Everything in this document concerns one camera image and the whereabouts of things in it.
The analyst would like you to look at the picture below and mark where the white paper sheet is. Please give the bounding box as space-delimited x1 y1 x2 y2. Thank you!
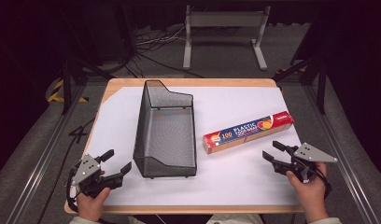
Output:
84 86 303 207

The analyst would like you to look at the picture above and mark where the person's left hand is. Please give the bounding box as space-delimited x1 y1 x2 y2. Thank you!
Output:
76 187 112 223

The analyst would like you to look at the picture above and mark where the bundle of floor cables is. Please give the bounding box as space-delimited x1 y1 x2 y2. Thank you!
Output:
117 25 206 79

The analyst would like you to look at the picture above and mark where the aluminium floor rail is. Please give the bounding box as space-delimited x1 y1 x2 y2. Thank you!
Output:
303 83 381 224
5 83 89 224

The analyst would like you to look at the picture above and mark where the hand-held gripper black cable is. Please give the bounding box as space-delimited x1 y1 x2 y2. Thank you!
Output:
313 166 333 201
64 167 79 215

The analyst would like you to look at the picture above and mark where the grey metal stand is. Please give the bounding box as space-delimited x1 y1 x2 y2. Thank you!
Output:
182 5 272 71

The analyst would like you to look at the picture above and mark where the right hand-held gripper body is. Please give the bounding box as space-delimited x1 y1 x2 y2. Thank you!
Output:
272 142 339 184

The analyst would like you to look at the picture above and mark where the red blue plastic wrap box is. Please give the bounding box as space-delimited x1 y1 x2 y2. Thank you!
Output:
202 110 295 155

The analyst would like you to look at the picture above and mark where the yellow black hazard tape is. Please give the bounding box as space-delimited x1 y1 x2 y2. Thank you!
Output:
47 78 89 104

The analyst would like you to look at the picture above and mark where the black wire mesh basket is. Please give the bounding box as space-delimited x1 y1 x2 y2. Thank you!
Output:
133 79 198 179

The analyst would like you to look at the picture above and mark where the thin black floor cable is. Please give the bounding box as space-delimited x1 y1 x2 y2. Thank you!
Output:
35 117 97 224

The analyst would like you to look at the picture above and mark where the person's right hand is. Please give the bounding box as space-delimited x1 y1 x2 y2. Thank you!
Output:
285 161 332 223

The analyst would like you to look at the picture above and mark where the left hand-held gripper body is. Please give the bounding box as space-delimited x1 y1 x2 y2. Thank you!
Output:
66 152 124 199

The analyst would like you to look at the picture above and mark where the right hand-held gripper black cable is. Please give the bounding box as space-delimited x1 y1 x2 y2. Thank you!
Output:
313 166 333 201

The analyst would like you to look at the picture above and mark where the left hand-held gripper black cable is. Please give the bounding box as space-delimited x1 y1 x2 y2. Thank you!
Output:
64 167 79 215

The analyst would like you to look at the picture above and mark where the black tripod stand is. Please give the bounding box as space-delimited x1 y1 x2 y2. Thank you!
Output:
272 50 329 115
58 46 116 116

